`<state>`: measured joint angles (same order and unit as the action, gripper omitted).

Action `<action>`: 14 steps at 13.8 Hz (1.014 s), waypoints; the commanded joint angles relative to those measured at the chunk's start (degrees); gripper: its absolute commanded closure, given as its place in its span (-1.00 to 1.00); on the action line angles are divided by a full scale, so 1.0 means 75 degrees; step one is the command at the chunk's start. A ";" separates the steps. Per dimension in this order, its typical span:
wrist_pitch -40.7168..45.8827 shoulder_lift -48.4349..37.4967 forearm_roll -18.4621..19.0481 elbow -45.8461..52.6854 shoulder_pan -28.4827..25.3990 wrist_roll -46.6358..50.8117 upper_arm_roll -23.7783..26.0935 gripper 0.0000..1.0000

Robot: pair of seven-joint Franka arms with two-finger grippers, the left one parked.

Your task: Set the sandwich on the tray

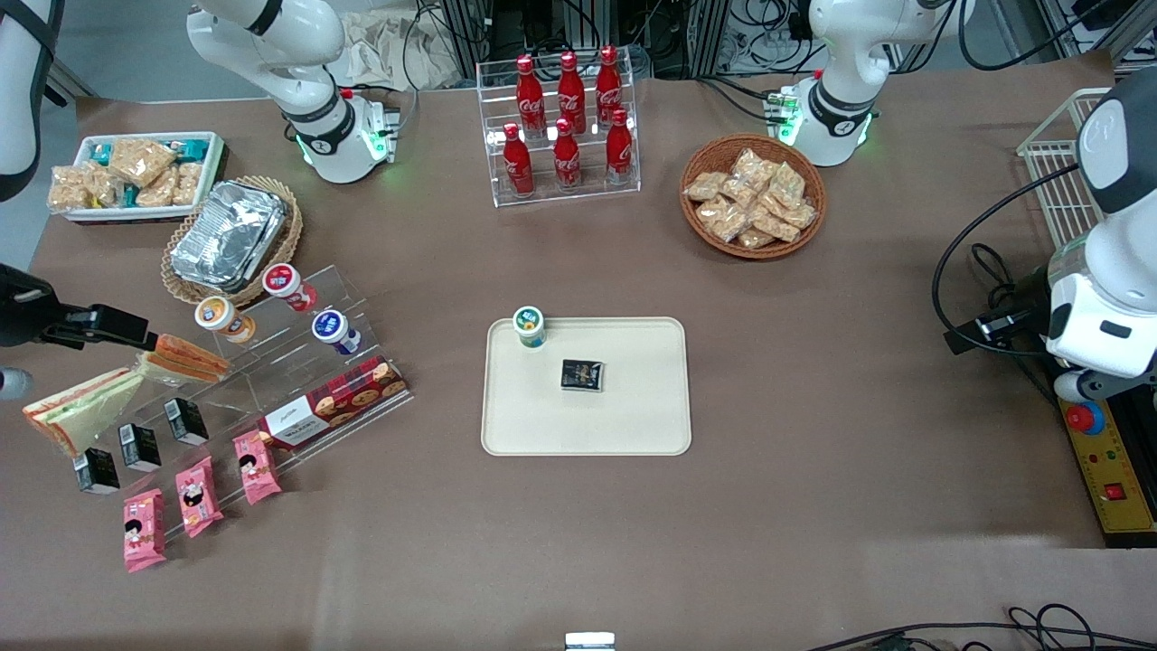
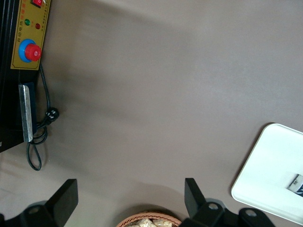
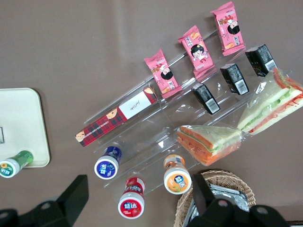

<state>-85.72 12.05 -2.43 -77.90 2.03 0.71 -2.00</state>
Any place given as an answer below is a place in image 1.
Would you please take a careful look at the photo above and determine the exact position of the white bread triangle sandwich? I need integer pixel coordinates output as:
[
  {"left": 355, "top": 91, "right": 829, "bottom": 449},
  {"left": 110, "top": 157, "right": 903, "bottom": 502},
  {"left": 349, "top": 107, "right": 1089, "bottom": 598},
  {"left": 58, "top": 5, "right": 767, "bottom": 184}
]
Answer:
[{"left": 23, "top": 366, "right": 146, "bottom": 458}]

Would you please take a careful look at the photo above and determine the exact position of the clear acrylic tiered stand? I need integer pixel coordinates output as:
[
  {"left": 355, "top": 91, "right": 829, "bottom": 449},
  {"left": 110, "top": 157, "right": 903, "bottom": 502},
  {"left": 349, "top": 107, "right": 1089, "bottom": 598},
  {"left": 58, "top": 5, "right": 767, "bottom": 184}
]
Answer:
[{"left": 45, "top": 264, "right": 412, "bottom": 536}]

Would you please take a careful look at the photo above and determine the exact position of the white rectangular plastic bin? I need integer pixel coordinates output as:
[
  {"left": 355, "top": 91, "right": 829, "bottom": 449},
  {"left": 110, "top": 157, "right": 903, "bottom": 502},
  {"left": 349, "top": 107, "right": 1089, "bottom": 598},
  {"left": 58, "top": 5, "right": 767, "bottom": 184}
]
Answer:
[{"left": 56, "top": 132, "right": 225, "bottom": 223}]

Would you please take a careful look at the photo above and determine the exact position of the dark metal strut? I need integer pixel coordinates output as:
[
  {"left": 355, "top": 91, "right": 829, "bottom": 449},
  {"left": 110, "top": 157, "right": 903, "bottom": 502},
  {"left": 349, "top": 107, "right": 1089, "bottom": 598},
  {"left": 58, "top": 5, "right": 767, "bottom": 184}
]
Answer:
[{"left": 41, "top": 68, "right": 96, "bottom": 108}]

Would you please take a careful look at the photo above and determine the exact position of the orange lid yogurt cup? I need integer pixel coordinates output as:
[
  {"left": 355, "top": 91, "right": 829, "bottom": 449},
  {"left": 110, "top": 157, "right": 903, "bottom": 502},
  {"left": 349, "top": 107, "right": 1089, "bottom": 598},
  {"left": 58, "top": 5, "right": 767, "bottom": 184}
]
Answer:
[{"left": 194, "top": 296, "right": 257, "bottom": 344}]

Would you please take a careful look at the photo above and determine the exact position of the blue lid yogurt cup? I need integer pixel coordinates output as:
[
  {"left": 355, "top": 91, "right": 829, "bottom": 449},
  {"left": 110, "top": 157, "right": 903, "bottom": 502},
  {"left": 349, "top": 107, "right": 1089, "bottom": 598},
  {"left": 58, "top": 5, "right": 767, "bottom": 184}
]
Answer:
[{"left": 312, "top": 309, "right": 362, "bottom": 355}]

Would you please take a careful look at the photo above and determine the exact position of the clear acrylic bottle rack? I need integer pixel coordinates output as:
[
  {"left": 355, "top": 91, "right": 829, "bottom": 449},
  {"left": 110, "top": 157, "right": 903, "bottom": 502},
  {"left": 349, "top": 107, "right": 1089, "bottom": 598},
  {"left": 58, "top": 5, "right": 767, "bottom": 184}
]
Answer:
[{"left": 476, "top": 56, "right": 641, "bottom": 209}]

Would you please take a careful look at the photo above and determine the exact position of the oval tan wicker basket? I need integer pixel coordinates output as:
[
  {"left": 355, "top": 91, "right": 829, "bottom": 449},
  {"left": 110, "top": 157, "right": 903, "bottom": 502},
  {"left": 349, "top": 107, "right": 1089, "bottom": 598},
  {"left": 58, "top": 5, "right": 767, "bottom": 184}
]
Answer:
[{"left": 161, "top": 175, "right": 304, "bottom": 307}]

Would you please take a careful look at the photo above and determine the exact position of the white wire basket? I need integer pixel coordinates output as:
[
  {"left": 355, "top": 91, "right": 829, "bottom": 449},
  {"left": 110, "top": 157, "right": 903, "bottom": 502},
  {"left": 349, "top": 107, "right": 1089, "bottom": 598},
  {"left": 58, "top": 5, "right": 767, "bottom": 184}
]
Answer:
[{"left": 1017, "top": 88, "right": 1113, "bottom": 250}]

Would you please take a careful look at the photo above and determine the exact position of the round brown wicker basket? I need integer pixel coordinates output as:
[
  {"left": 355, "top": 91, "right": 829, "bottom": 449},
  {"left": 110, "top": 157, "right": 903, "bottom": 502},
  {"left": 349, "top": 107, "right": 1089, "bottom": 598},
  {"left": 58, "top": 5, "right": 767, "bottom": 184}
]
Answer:
[{"left": 680, "top": 134, "right": 827, "bottom": 261}]

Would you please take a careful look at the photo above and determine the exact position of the silver foil container stack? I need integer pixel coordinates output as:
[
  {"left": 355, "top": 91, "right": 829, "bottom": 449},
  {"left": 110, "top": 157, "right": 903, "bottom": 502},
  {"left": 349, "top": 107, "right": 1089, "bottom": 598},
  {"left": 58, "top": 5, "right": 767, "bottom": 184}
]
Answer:
[{"left": 170, "top": 180, "right": 288, "bottom": 292}]

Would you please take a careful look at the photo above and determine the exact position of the red tartan cookie box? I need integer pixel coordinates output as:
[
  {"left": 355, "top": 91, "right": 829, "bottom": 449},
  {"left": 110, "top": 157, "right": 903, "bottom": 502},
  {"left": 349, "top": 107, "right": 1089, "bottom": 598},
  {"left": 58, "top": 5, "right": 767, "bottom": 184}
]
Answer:
[{"left": 258, "top": 355, "right": 409, "bottom": 450}]

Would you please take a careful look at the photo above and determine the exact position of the red lid yogurt cup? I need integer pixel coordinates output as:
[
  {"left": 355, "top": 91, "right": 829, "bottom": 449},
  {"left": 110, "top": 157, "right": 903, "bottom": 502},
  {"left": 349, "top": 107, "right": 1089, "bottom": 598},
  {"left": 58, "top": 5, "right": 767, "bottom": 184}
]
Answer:
[{"left": 263, "top": 263, "right": 319, "bottom": 313}]

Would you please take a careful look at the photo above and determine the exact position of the yellow emergency stop box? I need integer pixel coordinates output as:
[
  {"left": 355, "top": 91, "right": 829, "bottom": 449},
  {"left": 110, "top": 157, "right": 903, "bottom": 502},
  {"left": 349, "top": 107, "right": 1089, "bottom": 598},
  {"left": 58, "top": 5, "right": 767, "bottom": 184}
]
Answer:
[{"left": 1058, "top": 398, "right": 1157, "bottom": 548}]

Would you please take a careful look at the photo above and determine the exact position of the cream plastic serving tray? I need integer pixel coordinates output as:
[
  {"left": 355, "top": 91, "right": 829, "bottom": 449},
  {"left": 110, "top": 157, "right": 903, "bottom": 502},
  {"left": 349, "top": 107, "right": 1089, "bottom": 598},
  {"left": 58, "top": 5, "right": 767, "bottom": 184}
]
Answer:
[{"left": 481, "top": 316, "right": 692, "bottom": 457}]

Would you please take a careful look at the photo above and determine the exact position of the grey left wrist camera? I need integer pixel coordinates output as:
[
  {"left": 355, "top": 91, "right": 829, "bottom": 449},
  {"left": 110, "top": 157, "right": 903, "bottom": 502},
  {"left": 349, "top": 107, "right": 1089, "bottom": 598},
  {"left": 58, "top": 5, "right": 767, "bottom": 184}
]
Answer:
[{"left": 1053, "top": 369, "right": 1109, "bottom": 404}]

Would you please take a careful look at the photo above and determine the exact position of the red cola bottle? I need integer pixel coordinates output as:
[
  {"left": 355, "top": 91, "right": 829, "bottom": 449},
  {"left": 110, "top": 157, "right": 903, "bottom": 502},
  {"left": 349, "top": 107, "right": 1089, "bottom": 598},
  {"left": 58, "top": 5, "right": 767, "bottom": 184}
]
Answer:
[
  {"left": 596, "top": 45, "right": 624, "bottom": 127},
  {"left": 503, "top": 123, "right": 534, "bottom": 197},
  {"left": 558, "top": 52, "right": 587, "bottom": 135},
  {"left": 516, "top": 56, "right": 546, "bottom": 137},
  {"left": 552, "top": 118, "right": 581, "bottom": 191},
  {"left": 605, "top": 108, "right": 634, "bottom": 185}
]

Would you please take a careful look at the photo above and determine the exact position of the small black drink carton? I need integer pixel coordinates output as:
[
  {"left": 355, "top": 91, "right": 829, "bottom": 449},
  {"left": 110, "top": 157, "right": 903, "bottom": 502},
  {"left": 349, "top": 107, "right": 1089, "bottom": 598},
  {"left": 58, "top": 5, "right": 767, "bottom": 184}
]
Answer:
[
  {"left": 118, "top": 422, "right": 163, "bottom": 473},
  {"left": 72, "top": 447, "right": 121, "bottom": 495},
  {"left": 164, "top": 398, "right": 210, "bottom": 447}
]

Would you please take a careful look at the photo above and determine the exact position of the pink cartoon snack packet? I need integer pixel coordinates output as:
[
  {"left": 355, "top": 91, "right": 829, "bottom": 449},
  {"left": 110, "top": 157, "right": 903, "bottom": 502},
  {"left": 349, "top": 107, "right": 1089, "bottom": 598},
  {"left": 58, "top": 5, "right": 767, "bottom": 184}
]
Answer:
[
  {"left": 232, "top": 429, "right": 283, "bottom": 505},
  {"left": 123, "top": 488, "right": 168, "bottom": 573},
  {"left": 175, "top": 456, "right": 224, "bottom": 539}
]

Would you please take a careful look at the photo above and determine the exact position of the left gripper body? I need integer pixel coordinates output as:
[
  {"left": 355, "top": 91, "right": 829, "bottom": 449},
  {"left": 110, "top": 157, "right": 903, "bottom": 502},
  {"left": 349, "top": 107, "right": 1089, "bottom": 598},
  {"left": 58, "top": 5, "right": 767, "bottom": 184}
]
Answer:
[{"left": 1047, "top": 271, "right": 1157, "bottom": 379}]

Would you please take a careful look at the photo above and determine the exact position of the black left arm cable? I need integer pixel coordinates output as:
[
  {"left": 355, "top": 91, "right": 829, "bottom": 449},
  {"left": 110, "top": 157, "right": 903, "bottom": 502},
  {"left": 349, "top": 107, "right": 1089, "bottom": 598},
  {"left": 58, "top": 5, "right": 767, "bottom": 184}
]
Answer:
[{"left": 931, "top": 163, "right": 1086, "bottom": 358}]

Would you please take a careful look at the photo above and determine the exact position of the orange filled wrapped sandwich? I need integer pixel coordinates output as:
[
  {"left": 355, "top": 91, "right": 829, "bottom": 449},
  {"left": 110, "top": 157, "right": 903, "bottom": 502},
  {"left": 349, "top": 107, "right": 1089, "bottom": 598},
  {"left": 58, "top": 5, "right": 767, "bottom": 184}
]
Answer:
[{"left": 136, "top": 334, "right": 232, "bottom": 387}]

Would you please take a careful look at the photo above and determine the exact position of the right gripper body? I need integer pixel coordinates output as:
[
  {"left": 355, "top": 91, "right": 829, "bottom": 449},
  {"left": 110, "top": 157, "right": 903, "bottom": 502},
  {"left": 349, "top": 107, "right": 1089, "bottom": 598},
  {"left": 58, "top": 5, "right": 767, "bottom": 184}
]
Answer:
[{"left": 0, "top": 264, "right": 69, "bottom": 349}]

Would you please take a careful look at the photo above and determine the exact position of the black floor cable bundle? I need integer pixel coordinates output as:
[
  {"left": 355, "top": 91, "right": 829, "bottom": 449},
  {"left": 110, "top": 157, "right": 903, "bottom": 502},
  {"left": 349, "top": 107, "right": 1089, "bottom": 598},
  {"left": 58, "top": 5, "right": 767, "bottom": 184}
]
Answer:
[{"left": 804, "top": 604, "right": 1157, "bottom": 651}]

